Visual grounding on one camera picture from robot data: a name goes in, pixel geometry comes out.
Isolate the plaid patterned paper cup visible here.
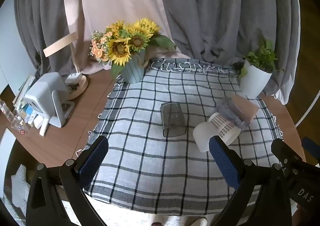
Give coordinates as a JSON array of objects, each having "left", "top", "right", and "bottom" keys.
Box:
[{"left": 209, "top": 112, "right": 242, "bottom": 146}]

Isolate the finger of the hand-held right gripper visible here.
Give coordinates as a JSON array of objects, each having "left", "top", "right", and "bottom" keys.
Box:
[
  {"left": 301, "top": 137, "right": 320, "bottom": 161},
  {"left": 271, "top": 138, "right": 304, "bottom": 175}
]

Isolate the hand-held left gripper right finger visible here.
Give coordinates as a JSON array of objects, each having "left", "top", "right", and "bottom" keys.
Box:
[{"left": 209, "top": 136, "right": 292, "bottom": 226}]

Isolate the checked tablecloth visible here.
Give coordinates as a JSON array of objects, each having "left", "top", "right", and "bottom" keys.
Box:
[{"left": 75, "top": 58, "right": 284, "bottom": 216}]

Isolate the sunflower bouquet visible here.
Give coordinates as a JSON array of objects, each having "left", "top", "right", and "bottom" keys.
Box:
[{"left": 89, "top": 18, "right": 177, "bottom": 78}]

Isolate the white plant pot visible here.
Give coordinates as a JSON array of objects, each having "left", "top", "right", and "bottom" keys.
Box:
[{"left": 239, "top": 59, "right": 273, "bottom": 99}]

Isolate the white desk lamp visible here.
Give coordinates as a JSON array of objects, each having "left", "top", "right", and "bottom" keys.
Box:
[{"left": 43, "top": 32, "right": 89, "bottom": 100}]

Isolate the grey transparent cup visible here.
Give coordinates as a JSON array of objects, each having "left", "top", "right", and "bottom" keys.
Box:
[{"left": 160, "top": 102, "right": 186, "bottom": 138}]

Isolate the striped star cushion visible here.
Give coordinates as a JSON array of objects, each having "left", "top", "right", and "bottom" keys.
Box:
[{"left": 10, "top": 164, "right": 32, "bottom": 217}]

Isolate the pale blue ribbed vase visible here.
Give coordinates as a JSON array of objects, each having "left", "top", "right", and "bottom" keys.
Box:
[{"left": 121, "top": 49, "right": 148, "bottom": 84}]

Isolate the grey curtain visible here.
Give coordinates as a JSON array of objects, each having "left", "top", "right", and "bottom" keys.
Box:
[
  {"left": 152, "top": 0, "right": 301, "bottom": 105},
  {"left": 14, "top": 0, "right": 84, "bottom": 77}
]

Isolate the white remote control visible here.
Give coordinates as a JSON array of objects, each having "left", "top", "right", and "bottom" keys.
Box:
[{"left": 39, "top": 117, "right": 49, "bottom": 137}]

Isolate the white desktop device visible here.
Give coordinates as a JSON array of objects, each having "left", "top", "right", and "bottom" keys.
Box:
[{"left": 24, "top": 72, "right": 75, "bottom": 128}]

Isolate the clear plastic bottle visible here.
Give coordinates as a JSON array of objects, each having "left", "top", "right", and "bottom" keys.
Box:
[{"left": 0, "top": 99, "right": 15, "bottom": 122}]

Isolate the white hoop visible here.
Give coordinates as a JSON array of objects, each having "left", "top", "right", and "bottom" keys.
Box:
[{"left": 294, "top": 90, "right": 320, "bottom": 129}]

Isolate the clear plastic cup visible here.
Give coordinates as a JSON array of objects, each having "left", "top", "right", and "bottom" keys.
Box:
[{"left": 216, "top": 98, "right": 251, "bottom": 130}]

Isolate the green leafy plant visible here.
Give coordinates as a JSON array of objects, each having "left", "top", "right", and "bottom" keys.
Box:
[{"left": 237, "top": 39, "right": 285, "bottom": 79}]

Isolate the clear glass with red print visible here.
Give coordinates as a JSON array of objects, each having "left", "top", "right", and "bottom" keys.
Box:
[{"left": 11, "top": 113, "right": 32, "bottom": 134}]

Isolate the stack of books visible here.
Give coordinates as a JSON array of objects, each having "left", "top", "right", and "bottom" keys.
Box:
[{"left": 12, "top": 74, "right": 40, "bottom": 126}]

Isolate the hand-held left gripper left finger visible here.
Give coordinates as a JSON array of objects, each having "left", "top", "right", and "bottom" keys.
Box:
[{"left": 26, "top": 136, "right": 109, "bottom": 226}]

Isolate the pink cup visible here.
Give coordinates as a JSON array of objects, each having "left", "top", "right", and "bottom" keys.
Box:
[{"left": 231, "top": 94, "right": 260, "bottom": 122}]

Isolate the white frosted cup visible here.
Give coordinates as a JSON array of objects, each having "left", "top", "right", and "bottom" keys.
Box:
[{"left": 192, "top": 113, "right": 227, "bottom": 153}]

